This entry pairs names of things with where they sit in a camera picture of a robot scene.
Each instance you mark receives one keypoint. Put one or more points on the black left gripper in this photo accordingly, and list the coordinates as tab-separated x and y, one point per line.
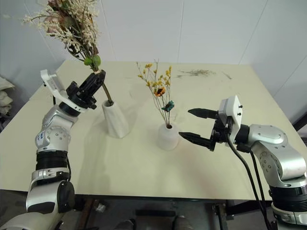
80	98

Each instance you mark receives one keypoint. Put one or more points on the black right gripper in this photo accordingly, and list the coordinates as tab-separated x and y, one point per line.
219	131

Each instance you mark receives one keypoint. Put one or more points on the large white dried flower bouquet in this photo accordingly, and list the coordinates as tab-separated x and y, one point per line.
76	36

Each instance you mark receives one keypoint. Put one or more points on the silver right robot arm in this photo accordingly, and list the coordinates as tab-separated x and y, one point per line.
271	136

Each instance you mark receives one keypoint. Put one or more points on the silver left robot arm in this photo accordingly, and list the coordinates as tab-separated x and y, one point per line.
55	130

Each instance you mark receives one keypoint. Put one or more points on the small yellow flower bouquet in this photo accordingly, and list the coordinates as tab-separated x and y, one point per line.
160	91

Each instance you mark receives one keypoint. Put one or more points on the loose dried flower sprig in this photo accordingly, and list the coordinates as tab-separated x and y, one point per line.
195	72

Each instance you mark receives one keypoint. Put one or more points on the round white vase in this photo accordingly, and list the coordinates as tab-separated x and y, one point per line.
168	137

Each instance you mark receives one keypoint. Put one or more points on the tall ribbed white vase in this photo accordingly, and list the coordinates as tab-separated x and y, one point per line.
115	119

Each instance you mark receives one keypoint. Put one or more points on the small loose dried twig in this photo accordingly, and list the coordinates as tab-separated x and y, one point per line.
227	75

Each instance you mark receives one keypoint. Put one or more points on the pile of beige cloth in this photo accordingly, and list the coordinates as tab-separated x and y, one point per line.
5	93

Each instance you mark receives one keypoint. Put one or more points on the dark rounded shape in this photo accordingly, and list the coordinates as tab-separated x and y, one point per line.
124	225
182	223

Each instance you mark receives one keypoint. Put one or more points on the black metal stand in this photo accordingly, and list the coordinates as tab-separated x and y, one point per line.
300	127

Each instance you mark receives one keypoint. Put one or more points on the brown rusty metal bar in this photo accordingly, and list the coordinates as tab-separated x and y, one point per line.
87	214

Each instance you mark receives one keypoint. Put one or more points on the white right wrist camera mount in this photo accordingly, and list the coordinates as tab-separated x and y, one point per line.
233	112

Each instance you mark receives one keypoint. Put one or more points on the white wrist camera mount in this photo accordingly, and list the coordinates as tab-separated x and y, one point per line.
233	112
55	84

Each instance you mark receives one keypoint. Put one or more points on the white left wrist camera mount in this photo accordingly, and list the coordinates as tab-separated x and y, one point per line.
55	84

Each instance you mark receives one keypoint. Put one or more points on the black metal table frame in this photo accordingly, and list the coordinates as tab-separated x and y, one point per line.
239	208

